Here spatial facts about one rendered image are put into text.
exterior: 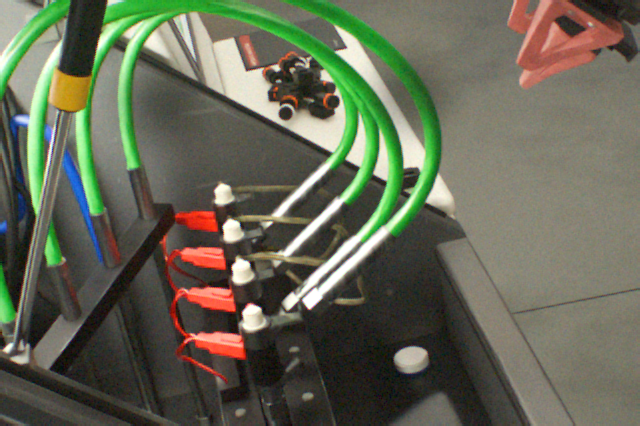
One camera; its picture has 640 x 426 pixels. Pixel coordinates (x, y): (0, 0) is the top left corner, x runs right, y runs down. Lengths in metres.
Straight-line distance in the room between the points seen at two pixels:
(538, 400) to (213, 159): 0.43
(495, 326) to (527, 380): 0.10
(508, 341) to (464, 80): 3.01
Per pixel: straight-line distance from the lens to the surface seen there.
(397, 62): 0.98
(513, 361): 1.23
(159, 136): 1.33
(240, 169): 1.35
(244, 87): 1.86
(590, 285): 3.07
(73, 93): 0.62
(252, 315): 1.06
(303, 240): 1.22
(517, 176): 3.58
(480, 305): 1.32
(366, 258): 1.05
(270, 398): 1.11
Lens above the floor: 1.68
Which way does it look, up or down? 28 degrees down
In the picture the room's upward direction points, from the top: 11 degrees counter-clockwise
